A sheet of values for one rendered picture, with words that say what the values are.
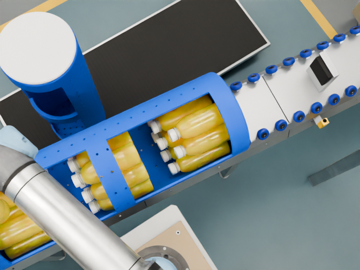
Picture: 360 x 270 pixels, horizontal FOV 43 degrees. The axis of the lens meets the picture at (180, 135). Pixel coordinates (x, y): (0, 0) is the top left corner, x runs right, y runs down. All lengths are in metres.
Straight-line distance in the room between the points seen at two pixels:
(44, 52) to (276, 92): 0.85
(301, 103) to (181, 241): 0.73
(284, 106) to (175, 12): 1.20
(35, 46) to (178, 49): 1.12
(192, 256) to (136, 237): 0.17
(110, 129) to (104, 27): 1.57
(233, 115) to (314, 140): 1.41
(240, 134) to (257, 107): 0.33
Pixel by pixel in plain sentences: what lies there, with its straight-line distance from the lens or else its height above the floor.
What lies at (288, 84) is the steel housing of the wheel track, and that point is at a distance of 1.80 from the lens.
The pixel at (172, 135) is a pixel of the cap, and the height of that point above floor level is 1.18.
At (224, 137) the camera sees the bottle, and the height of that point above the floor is 1.13.
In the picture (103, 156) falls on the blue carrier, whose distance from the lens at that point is 1.35.
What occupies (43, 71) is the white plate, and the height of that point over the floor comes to 1.04.
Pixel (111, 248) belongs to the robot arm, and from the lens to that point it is 0.77.
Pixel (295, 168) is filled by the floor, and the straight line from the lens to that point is 2.70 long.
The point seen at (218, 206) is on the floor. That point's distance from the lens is 2.58.
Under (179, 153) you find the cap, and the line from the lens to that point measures 1.46.
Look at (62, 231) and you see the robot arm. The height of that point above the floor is 1.78.
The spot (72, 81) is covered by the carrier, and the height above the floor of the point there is 0.94.
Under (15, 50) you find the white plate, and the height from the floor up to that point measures 1.04.
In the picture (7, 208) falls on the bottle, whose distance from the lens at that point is 1.34.
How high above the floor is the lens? 2.54
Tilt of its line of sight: 75 degrees down
